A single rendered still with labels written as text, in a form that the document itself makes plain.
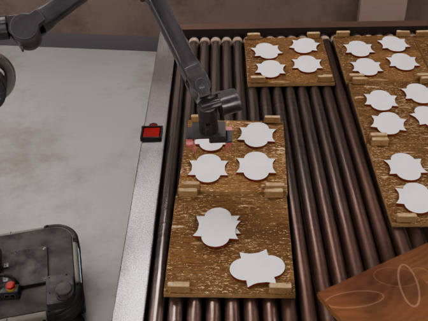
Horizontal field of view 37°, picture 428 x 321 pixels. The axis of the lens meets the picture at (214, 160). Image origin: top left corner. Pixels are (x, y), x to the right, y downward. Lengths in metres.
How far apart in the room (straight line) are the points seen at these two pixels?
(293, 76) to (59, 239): 1.26
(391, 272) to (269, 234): 0.39
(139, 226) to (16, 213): 1.66
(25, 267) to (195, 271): 1.22
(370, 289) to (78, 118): 2.90
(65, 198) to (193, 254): 1.82
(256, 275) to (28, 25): 0.94
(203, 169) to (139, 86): 2.41
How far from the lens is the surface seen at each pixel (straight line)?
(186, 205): 1.97
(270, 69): 2.66
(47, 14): 1.92
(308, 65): 2.70
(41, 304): 2.71
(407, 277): 1.67
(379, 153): 2.23
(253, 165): 2.11
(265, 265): 1.77
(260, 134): 2.25
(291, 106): 2.47
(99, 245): 3.24
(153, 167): 2.17
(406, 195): 2.06
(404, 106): 2.51
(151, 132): 2.31
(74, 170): 3.74
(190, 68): 1.86
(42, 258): 2.86
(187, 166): 2.12
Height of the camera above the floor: 2.23
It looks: 37 degrees down
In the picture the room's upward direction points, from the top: 1 degrees counter-clockwise
